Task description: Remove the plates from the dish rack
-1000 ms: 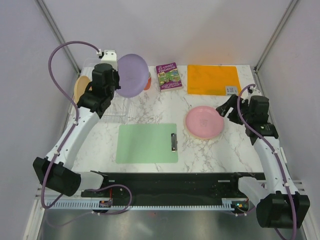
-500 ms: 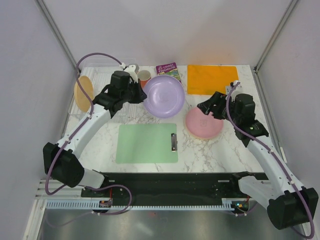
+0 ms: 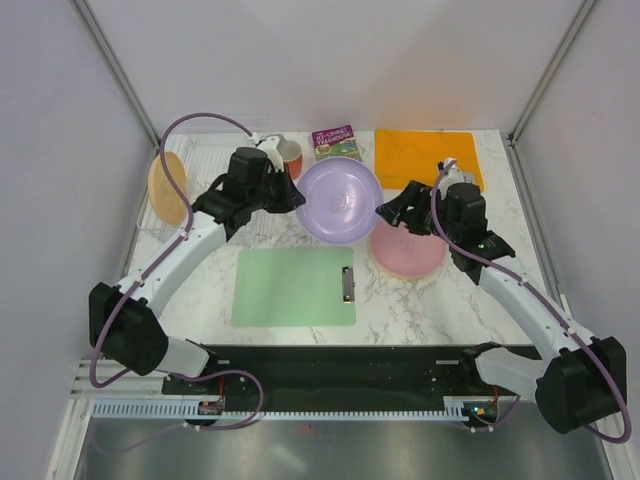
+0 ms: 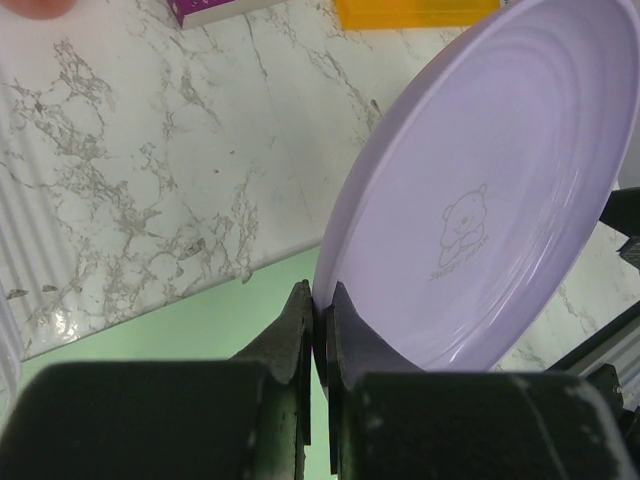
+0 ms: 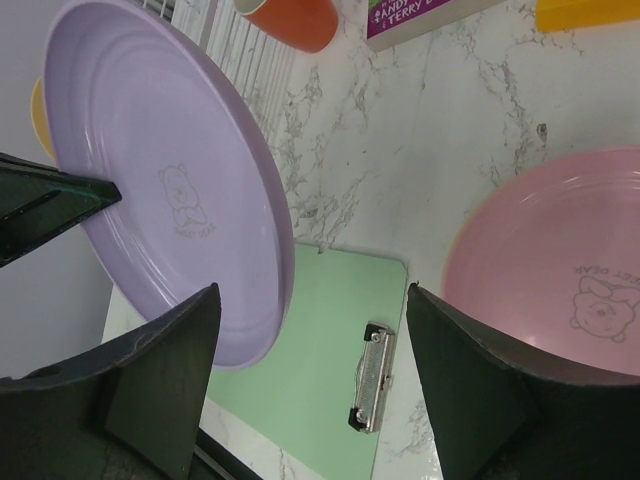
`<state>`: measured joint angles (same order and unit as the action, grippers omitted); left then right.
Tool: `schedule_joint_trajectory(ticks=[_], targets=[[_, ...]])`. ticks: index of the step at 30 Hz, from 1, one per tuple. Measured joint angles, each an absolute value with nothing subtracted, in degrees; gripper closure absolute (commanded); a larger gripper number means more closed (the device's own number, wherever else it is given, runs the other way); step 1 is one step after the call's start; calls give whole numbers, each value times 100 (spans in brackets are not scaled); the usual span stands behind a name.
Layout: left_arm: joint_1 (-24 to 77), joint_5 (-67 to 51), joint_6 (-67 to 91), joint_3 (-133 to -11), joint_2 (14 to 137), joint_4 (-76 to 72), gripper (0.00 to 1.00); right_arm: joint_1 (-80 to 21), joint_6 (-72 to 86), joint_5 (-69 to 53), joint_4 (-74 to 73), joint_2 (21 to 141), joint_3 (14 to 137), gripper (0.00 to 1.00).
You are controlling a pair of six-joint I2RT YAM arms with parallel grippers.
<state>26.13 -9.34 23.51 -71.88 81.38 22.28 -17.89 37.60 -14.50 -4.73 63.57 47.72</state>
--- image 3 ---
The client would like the purple plate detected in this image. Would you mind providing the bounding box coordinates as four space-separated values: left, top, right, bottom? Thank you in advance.
296 157 383 245

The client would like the white wire dish rack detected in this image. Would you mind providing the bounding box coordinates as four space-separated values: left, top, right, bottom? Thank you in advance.
137 116 271 241

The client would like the left aluminium frame post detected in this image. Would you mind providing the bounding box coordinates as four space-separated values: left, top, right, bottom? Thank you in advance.
70 0 159 145

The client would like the small white label card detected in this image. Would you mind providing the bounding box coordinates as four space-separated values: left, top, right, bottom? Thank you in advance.
463 172 476 184

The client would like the pink plate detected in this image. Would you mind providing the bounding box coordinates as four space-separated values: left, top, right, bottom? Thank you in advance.
370 220 448 279

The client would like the orange mat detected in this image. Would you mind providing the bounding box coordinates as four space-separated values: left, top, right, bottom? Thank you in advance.
374 130 484 190

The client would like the tan plate in rack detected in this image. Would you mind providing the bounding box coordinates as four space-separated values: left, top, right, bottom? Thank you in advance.
147 151 187 227

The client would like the right aluminium frame post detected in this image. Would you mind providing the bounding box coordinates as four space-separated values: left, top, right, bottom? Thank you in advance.
503 0 600 148

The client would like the purple paperback book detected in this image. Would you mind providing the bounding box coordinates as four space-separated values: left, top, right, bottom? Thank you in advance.
311 124 362 161

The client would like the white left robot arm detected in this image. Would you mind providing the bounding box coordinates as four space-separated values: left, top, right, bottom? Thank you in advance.
88 143 305 393

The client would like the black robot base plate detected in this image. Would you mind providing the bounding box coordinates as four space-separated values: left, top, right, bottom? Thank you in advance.
162 345 512 412

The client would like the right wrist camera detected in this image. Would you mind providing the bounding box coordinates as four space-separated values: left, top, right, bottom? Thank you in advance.
438 157 466 191

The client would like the white slotted cable duct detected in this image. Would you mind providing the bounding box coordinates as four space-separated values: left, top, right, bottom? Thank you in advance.
90 396 468 422

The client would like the orange mug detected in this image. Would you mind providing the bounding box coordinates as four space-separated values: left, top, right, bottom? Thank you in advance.
281 140 303 180

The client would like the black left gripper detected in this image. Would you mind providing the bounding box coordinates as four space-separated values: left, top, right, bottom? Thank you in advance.
248 164 305 214

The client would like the green clipboard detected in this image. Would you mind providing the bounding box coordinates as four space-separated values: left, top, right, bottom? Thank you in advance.
231 247 356 328

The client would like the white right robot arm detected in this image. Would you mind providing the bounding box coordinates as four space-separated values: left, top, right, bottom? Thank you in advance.
376 181 632 444

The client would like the aluminium frame post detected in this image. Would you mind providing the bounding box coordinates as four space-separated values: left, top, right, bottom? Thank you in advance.
70 0 159 145
503 0 600 148

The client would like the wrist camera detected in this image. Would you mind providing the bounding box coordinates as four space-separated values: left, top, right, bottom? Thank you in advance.
256 134 288 172
438 157 466 191

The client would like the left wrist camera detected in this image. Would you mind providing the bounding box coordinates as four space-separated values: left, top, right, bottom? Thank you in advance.
256 134 288 172

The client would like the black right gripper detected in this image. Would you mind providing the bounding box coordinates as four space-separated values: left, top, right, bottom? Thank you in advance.
375 179 460 243

